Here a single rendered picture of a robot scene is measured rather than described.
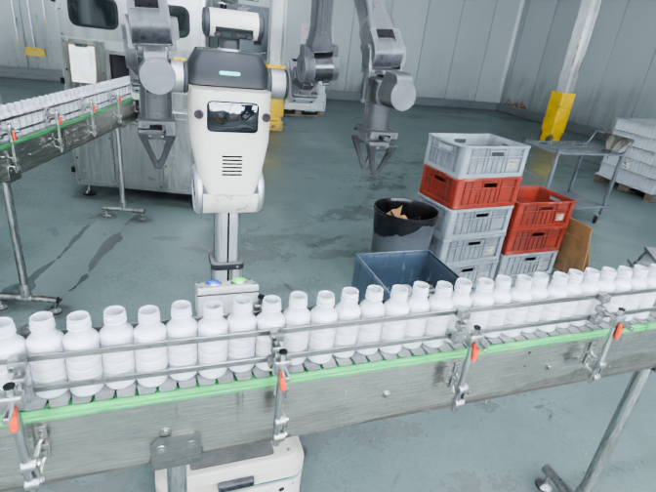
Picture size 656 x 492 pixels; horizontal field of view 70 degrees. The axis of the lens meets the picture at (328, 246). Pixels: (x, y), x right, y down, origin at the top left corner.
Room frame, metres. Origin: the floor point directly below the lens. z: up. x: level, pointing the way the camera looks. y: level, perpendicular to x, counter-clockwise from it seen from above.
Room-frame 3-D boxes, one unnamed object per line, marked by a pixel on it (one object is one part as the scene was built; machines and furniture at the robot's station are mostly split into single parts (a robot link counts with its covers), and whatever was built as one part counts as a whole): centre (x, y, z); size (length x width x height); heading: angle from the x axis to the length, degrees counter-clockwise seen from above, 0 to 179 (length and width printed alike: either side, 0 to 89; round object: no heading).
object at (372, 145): (1.03, -0.08, 1.44); 0.07 x 0.07 x 0.09; 22
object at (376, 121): (1.05, -0.07, 1.51); 0.10 x 0.07 x 0.07; 22
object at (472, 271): (3.36, -0.98, 0.11); 0.61 x 0.41 x 0.22; 118
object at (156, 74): (0.85, 0.33, 1.61); 0.12 x 0.09 x 0.12; 24
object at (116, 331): (0.72, 0.38, 1.08); 0.06 x 0.06 x 0.17
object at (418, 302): (0.96, -0.23, 1.08); 0.06 x 0.06 x 0.17
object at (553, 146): (5.25, -2.58, 0.49); 1.05 x 0.55 x 0.99; 112
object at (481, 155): (3.36, -0.98, 1.00); 0.61 x 0.41 x 0.22; 119
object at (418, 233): (3.06, -0.51, 0.32); 0.45 x 0.45 x 0.64
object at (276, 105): (8.55, 1.27, 0.55); 0.40 x 0.40 x 1.10; 22
